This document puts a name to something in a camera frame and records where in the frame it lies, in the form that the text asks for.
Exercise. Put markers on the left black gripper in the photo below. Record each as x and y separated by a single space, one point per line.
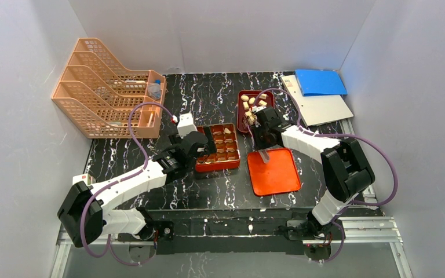
207 142

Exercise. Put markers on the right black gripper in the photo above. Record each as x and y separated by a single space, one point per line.
263 142

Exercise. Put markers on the rectangular white chocolate piece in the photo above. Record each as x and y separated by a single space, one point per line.
250 118

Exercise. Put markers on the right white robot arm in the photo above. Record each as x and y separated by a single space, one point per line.
346 169

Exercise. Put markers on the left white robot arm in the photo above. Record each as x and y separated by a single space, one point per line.
89 209

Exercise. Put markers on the orange chocolate box with tray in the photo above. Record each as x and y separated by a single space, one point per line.
227 156

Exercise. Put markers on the dark red chocolate tray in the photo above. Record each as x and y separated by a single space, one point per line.
246 99

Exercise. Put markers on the orange box lid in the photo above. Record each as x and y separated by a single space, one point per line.
277 176

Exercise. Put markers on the white board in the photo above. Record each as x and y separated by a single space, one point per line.
317 110

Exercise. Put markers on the blue folder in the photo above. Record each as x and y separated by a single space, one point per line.
320 82

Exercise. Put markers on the small bottle with blue cap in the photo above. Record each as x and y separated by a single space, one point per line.
154 90

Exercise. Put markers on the peach plastic file rack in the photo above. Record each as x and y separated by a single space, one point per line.
103 98

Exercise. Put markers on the small white red box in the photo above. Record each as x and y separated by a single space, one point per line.
86 178

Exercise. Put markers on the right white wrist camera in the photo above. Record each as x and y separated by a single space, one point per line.
256 109

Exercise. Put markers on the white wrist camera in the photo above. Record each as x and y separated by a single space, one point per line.
256 109
185 124

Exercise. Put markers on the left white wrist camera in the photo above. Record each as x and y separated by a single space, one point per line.
185 124

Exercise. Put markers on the aluminium base frame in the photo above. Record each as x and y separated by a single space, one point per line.
222 229

